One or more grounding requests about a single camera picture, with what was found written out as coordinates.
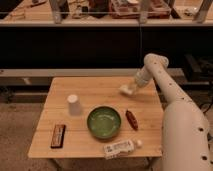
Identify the brown chocolate bar box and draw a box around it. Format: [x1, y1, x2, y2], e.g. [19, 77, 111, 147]
[51, 124, 66, 149]

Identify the red-brown snack bar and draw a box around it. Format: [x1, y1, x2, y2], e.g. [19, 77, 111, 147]
[126, 110, 138, 130]

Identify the green bowl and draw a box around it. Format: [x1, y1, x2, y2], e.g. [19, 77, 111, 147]
[87, 106, 121, 140]

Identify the long wooden workbench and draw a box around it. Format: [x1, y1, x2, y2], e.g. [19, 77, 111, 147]
[0, 0, 213, 27]

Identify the white upside-down cup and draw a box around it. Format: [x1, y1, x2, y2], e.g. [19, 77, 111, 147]
[67, 94, 82, 115]

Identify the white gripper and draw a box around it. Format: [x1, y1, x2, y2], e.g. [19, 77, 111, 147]
[134, 68, 152, 88]

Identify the wooden table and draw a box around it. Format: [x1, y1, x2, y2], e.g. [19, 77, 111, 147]
[27, 76, 164, 171]

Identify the white sponge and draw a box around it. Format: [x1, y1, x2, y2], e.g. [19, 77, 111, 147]
[119, 85, 136, 96]

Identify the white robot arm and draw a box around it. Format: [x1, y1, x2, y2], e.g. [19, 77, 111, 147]
[135, 53, 211, 171]

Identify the red tray on workbench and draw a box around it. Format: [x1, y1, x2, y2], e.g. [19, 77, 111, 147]
[109, 0, 171, 19]

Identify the white plastic bottle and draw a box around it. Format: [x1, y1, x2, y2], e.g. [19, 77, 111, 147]
[103, 139, 143, 159]

